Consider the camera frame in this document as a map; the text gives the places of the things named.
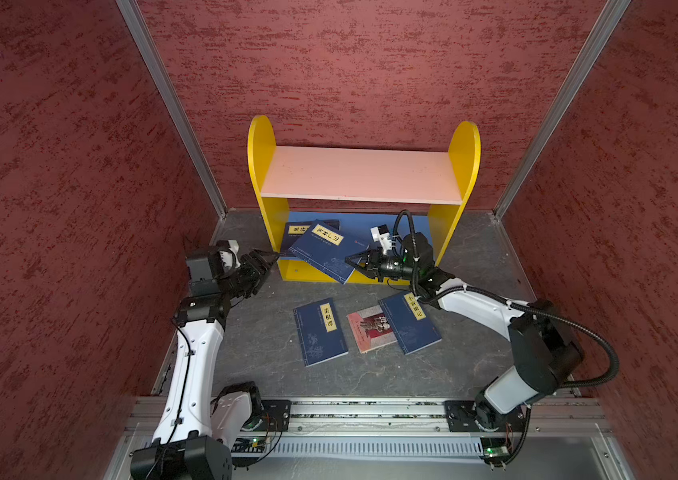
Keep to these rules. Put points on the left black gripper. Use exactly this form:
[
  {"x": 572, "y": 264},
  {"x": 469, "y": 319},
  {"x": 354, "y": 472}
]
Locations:
[{"x": 259, "y": 260}]

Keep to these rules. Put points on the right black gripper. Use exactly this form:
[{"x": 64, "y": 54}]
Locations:
[{"x": 374, "y": 263}]

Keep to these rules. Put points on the blue book yellow label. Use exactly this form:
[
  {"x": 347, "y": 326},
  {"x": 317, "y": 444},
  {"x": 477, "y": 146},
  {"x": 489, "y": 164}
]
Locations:
[
  {"x": 335, "y": 267},
  {"x": 412, "y": 328}
]

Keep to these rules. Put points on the blue book Guiguzi label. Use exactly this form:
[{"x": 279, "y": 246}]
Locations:
[{"x": 297, "y": 237}]

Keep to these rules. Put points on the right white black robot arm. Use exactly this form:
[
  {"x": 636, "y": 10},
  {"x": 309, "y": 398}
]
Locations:
[{"x": 544, "y": 351}]

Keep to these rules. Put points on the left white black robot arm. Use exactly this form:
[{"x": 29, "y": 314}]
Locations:
[{"x": 198, "y": 429}]

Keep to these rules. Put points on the red pink picture book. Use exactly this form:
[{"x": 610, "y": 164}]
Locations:
[{"x": 371, "y": 329}]

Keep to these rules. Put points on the yellow pink blue bookshelf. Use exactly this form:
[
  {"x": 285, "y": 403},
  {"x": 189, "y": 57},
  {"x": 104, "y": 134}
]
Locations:
[{"x": 289, "y": 181}]

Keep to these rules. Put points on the blue book bottom left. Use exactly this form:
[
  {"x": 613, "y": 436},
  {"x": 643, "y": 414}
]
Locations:
[{"x": 320, "y": 334}]

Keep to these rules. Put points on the left controller board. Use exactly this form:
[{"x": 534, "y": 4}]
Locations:
[{"x": 250, "y": 446}]

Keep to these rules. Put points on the controller board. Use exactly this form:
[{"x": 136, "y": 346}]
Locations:
[
  {"x": 494, "y": 451},
  {"x": 250, "y": 446}
]

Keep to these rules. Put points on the right controller board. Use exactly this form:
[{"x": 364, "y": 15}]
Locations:
[{"x": 494, "y": 451}]

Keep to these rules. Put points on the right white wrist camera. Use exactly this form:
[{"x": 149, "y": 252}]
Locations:
[{"x": 381, "y": 236}]

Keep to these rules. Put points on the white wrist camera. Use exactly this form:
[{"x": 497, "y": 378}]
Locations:
[
  {"x": 381, "y": 236},
  {"x": 228, "y": 252}
]

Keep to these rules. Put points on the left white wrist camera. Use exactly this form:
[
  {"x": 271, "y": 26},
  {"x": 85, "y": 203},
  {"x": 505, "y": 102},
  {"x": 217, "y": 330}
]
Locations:
[{"x": 228, "y": 252}]

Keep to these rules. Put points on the left corner aluminium post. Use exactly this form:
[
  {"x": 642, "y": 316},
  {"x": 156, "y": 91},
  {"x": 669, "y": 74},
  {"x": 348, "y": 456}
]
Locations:
[{"x": 148, "y": 50}]

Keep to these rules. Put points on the corner aluminium post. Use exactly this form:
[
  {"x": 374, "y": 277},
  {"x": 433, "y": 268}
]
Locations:
[
  {"x": 148, "y": 50},
  {"x": 598, "y": 37}
]

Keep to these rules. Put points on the right corner aluminium post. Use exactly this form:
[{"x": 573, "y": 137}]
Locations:
[{"x": 598, "y": 37}]

